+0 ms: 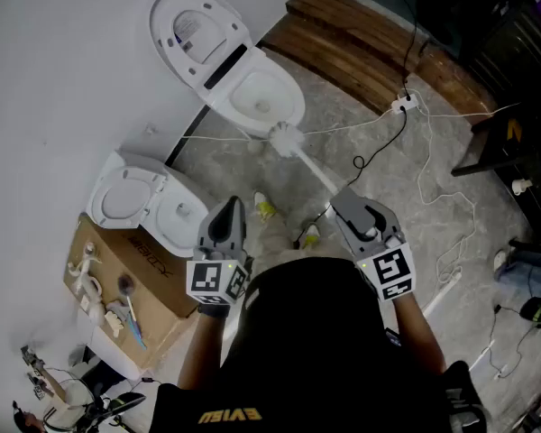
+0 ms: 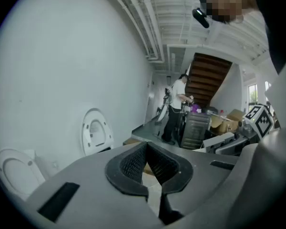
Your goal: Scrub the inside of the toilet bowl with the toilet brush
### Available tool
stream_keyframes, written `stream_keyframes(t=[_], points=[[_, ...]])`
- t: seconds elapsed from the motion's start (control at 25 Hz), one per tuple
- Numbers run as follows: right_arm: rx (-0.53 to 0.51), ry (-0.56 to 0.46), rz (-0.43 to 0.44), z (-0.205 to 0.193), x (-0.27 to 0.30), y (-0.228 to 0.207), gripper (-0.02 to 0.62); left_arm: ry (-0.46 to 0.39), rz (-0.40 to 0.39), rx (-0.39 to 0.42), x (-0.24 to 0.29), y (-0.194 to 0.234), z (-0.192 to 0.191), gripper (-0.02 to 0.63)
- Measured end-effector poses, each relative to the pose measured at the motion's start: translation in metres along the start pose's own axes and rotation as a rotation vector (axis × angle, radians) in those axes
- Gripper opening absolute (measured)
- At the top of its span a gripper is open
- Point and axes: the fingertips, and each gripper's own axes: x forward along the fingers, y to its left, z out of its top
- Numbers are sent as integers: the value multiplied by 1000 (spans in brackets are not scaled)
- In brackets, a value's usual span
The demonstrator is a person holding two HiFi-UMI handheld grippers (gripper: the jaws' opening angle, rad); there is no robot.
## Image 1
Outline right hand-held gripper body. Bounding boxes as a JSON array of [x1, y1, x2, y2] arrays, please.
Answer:
[[348, 229, 417, 303]]

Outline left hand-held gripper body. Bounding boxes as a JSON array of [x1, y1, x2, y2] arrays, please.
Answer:
[[186, 244, 254, 307]]

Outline white toilet brush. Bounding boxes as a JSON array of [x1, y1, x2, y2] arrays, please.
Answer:
[[267, 121, 341, 197]]

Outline white toilet with labelled lid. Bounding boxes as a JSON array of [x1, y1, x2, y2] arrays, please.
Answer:
[[149, 0, 307, 138]]

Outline person's left forearm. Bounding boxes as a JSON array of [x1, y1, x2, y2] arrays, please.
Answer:
[[177, 312, 230, 391]]

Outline person's right forearm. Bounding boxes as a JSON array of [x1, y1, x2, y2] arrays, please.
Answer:
[[393, 292, 448, 374]]

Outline white toilet with plain lid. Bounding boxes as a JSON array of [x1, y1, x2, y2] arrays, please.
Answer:
[[86, 150, 210, 259]]

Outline person's left hand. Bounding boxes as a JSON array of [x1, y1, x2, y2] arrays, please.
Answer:
[[197, 302, 232, 319]]

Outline person's left shoe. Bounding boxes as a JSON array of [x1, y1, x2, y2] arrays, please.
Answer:
[[252, 190, 277, 223]]

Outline person's shoe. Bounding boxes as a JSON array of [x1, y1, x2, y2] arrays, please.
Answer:
[[252, 190, 277, 223], [296, 222, 322, 250]]

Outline person's right shoe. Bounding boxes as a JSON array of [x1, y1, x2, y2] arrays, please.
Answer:
[[296, 222, 322, 250]]

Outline brown cardboard box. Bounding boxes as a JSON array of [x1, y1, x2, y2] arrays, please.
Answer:
[[62, 214, 200, 370]]

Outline person's beige trousers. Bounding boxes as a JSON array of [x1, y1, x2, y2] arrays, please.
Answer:
[[252, 212, 358, 266]]

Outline long white power strip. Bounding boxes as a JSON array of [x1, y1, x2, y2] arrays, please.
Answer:
[[421, 270, 463, 318]]

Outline blue toothbrush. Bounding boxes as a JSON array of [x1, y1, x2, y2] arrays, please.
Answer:
[[124, 311, 149, 352]]

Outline person's black shirt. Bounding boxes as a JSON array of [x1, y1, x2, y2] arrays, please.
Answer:
[[148, 256, 489, 433]]

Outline small white power strip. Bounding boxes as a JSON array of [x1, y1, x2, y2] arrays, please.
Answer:
[[390, 92, 421, 116]]

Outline small white cup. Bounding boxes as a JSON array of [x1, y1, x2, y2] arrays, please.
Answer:
[[510, 178, 535, 197]]

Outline black table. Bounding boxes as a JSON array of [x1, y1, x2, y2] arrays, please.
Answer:
[[450, 88, 541, 227]]

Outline black green device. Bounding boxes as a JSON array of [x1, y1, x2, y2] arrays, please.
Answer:
[[519, 296, 541, 337]]

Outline wooden step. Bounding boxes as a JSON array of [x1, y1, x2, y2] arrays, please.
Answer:
[[259, 0, 498, 122]]

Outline white cable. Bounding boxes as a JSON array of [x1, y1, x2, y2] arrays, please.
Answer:
[[414, 97, 479, 288], [179, 108, 396, 143], [417, 101, 524, 119]]

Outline black cable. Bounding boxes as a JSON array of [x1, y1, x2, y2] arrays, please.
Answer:
[[292, 108, 409, 248], [387, 0, 430, 104]]

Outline white flexible hose fitting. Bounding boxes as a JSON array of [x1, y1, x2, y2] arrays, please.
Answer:
[[67, 240, 105, 307]]

